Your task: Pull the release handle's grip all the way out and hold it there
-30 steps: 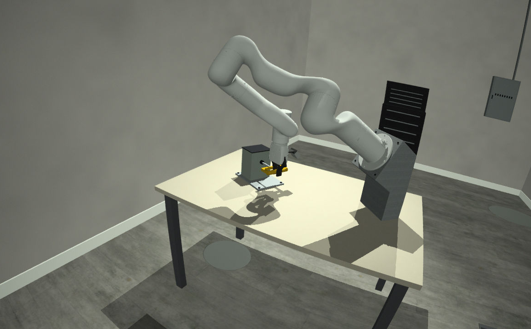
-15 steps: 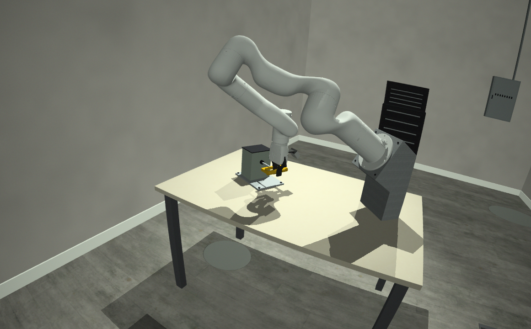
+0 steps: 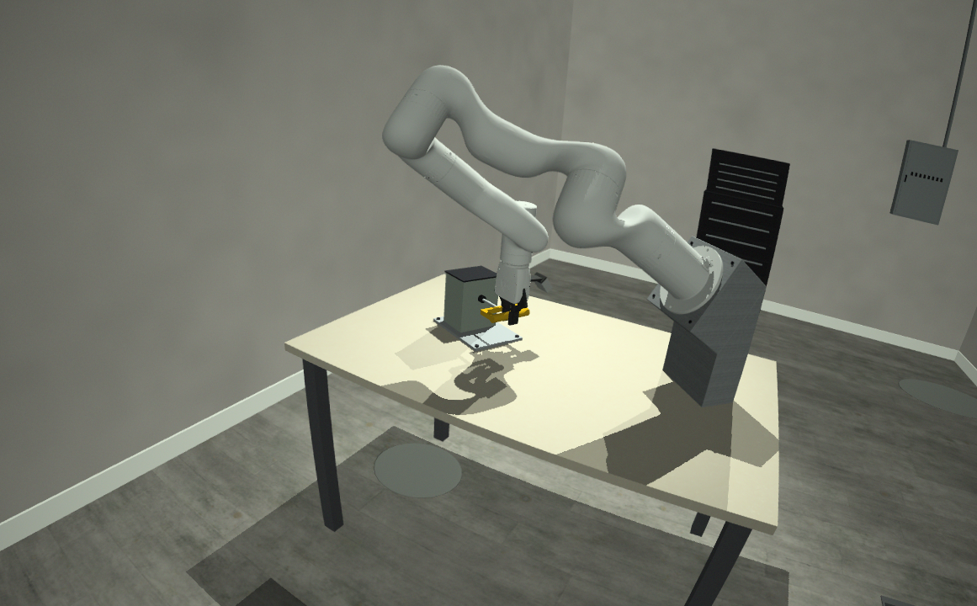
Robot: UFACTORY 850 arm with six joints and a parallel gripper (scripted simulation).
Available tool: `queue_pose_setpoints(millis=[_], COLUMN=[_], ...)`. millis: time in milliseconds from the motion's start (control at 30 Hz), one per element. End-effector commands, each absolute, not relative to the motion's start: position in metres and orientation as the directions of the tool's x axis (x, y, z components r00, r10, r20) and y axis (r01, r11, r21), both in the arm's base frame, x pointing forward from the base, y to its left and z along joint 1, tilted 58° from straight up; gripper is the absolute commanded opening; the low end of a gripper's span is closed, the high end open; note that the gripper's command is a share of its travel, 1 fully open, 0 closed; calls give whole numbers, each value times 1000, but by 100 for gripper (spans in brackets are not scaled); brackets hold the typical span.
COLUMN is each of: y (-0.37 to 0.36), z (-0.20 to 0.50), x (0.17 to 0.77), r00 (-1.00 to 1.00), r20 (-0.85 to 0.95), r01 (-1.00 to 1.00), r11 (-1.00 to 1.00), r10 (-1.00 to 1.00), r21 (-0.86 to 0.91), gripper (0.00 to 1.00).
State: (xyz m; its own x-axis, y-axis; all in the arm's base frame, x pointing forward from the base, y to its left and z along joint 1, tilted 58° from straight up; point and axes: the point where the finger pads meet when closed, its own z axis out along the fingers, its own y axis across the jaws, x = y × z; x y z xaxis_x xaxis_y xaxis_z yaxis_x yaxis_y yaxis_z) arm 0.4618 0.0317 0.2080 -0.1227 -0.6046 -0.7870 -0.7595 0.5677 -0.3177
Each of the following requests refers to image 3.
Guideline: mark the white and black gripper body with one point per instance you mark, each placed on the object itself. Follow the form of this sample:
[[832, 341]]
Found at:
[[511, 280]]

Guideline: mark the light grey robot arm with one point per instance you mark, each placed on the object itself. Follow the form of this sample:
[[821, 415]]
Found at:
[[584, 215]]

